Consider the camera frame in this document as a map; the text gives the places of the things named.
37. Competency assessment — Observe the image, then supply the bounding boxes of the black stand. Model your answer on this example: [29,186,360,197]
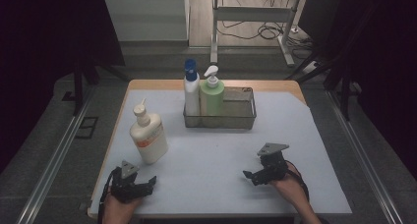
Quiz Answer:
[72,58,131,118]

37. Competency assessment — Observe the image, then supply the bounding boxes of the black tripod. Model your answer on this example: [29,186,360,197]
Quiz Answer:
[284,53,354,122]

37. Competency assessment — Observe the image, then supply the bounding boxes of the green pump bottle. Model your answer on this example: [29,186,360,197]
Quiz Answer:
[199,65,226,118]

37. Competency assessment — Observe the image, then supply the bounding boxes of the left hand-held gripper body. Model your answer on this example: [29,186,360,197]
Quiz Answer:
[109,159,155,204]

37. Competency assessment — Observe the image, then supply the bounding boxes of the dark curtain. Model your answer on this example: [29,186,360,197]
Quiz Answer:
[0,0,127,174]
[299,0,417,179]

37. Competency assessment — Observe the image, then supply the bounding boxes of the white desk frame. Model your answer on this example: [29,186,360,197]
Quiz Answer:
[209,0,302,68]

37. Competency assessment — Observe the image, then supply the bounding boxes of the aluminium floor rail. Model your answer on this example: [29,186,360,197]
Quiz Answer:
[15,85,96,224]
[326,89,405,224]

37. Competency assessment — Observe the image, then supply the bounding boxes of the white power strip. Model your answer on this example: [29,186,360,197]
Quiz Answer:
[303,60,322,75]

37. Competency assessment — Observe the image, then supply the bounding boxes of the person's right hand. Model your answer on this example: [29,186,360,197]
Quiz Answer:
[268,164,311,215]

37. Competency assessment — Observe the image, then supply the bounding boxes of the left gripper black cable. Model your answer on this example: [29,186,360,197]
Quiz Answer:
[96,166,121,224]

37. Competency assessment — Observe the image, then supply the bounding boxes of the cream pump bottle orange label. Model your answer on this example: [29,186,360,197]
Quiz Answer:
[129,97,169,165]

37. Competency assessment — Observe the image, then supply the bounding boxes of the black floor cables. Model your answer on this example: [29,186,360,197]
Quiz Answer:
[218,0,314,60]

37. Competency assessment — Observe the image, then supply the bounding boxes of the person's left hand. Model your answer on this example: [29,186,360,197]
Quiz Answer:
[101,194,143,224]

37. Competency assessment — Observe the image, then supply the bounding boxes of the white bottle blue pump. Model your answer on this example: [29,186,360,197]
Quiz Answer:
[183,58,202,118]

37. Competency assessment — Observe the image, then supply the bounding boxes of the grey metal mesh basket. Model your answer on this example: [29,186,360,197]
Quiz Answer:
[182,85,258,131]

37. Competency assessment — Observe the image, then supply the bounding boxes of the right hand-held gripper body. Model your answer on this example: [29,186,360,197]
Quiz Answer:
[250,142,291,187]

